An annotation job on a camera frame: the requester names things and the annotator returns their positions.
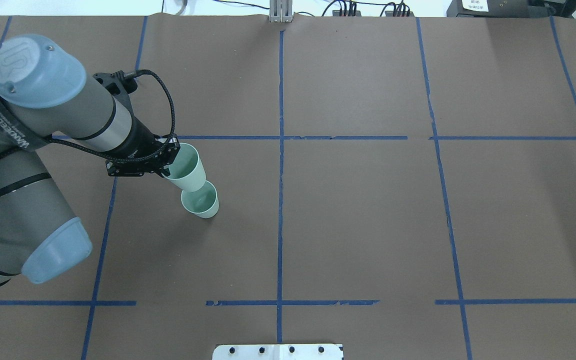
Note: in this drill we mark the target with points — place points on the white camera post with base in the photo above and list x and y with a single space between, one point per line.
299 351

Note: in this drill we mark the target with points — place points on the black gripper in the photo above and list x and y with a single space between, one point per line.
139 141

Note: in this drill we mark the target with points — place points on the green cup on table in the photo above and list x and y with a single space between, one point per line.
204 203

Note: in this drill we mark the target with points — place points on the green cup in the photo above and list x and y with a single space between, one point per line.
204 203
186 171

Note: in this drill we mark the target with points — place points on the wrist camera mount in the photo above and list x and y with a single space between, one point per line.
119 83

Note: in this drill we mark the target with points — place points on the aluminium frame post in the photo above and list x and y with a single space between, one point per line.
281 11

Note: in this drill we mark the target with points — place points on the black power supply box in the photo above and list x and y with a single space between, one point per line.
498 9

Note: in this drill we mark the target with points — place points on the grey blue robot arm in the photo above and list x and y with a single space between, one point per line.
48 98

